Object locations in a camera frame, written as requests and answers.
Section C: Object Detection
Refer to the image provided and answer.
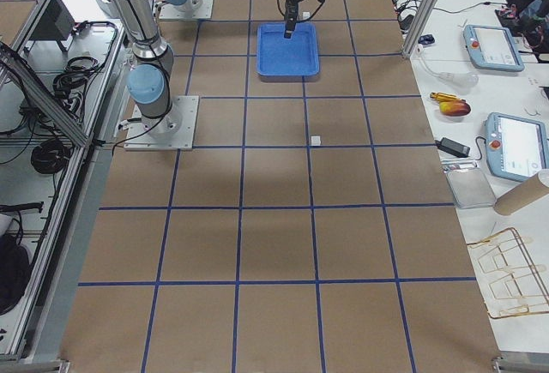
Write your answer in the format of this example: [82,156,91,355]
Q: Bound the blue plastic tray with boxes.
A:
[256,23,320,81]

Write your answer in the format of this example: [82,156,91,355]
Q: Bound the red yellow mango toy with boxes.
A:
[438,99,471,117]

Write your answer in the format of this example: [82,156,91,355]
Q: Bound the black power adapter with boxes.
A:
[435,137,470,158]

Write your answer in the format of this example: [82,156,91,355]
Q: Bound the far teach pendant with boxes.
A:
[462,25,524,73]

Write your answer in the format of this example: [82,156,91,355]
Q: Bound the teach pendant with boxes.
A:
[485,112,548,182]
[462,25,524,73]

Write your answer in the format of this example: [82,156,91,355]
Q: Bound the grey metal tin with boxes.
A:
[445,168,496,209]

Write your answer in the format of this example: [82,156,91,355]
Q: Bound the near teach pendant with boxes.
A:
[485,112,548,182]

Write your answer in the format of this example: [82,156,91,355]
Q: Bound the cardboard tube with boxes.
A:
[493,169,548,215]

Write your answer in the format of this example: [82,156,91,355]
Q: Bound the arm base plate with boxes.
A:
[123,95,200,151]
[158,0,214,21]

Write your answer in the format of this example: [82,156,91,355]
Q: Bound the aluminium frame post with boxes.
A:
[401,0,437,58]

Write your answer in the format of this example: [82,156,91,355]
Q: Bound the gold wire rack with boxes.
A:
[467,227,548,320]

